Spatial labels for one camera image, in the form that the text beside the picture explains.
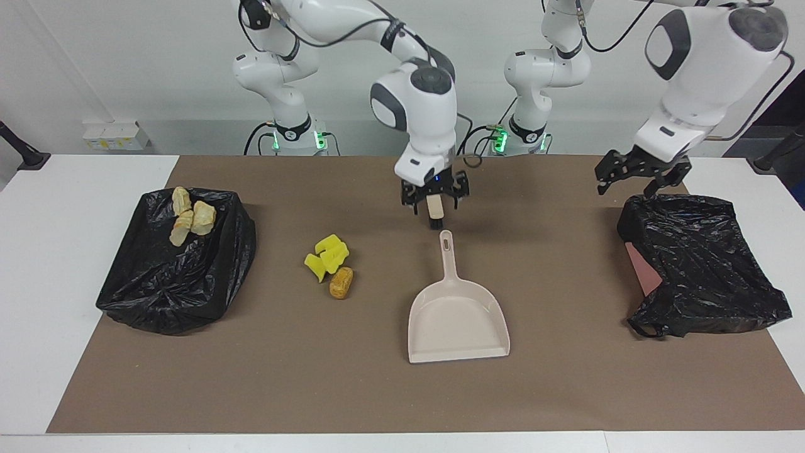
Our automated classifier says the brown bread nugget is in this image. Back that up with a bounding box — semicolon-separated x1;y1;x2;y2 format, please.
329;267;354;300

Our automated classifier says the pink bin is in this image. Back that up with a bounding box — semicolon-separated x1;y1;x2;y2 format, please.
625;242;662;296

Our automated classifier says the pale torn bread piece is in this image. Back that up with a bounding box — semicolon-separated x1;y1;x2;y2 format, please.
191;200;216;237

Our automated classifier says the small striped orange bread piece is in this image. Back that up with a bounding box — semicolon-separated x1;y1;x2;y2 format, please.
170;211;194;247

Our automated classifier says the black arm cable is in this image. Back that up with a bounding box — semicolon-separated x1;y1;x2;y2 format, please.
575;0;794;143
238;0;485;168

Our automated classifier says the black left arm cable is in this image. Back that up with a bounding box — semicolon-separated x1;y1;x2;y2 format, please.
575;0;794;143

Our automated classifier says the black trash bag over pink bin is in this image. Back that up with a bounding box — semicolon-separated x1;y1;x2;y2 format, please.
616;194;793;339

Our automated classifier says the black base cable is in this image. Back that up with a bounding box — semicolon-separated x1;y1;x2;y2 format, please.
244;123;277;156
465;125;508;157

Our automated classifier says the white power strip box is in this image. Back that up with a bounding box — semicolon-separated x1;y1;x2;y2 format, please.
82;121;152;152

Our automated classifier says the black camera stand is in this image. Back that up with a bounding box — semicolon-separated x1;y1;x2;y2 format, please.
0;121;51;171
752;123;805;174

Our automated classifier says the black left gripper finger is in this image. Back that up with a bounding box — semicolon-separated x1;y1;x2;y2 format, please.
643;169;689;198
595;160;623;196

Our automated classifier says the beige plastic dustpan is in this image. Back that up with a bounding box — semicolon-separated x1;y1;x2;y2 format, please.
408;230;511;364

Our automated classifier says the black trash bag bin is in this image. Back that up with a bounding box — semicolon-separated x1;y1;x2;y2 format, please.
96;187;257;335

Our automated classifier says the brown table mat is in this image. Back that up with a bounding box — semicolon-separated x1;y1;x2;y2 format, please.
46;155;805;435

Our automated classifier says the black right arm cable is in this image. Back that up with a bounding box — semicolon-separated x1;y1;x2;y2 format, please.
238;0;485;168

